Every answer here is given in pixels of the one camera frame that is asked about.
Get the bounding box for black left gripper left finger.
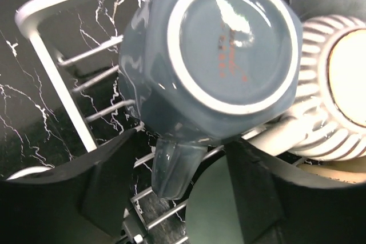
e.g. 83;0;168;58
1;129;137;243

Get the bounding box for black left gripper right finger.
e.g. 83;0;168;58
225;141;365;243

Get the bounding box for mint green cup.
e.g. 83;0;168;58
185;157;244;244

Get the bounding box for white ribbed ceramic mug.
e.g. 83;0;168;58
249;14;365;161

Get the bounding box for teal faceted ceramic mug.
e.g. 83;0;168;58
118;0;302;200

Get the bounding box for tan glazed ceramic mug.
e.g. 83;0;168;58
297;163;365;184

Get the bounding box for black marble pattern mat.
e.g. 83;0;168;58
0;0;201;244

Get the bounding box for silver wire dish rack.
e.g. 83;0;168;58
5;0;304;244

